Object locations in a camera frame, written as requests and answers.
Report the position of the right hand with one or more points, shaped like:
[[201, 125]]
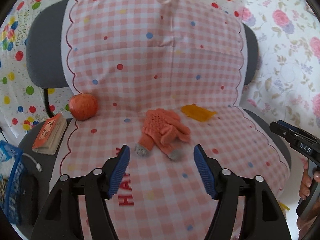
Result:
[[304, 190]]

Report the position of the blue plastic basket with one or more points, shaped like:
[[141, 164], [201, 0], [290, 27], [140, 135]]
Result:
[[12, 171]]

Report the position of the floral wall cloth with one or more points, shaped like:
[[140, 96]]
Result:
[[286, 82]]

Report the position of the orange peel piece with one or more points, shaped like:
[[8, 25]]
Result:
[[197, 113]]

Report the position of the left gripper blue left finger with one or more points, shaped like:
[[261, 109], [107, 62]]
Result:
[[116, 168]]

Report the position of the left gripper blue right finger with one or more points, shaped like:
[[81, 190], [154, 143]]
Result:
[[207, 168]]

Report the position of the red apple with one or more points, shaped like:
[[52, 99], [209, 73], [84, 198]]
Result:
[[83, 106]]

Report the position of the orange knitted glove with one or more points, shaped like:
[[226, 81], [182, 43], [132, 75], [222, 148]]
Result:
[[161, 128]]

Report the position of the orange cover notebook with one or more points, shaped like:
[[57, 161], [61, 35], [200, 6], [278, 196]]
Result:
[[50, 135]]

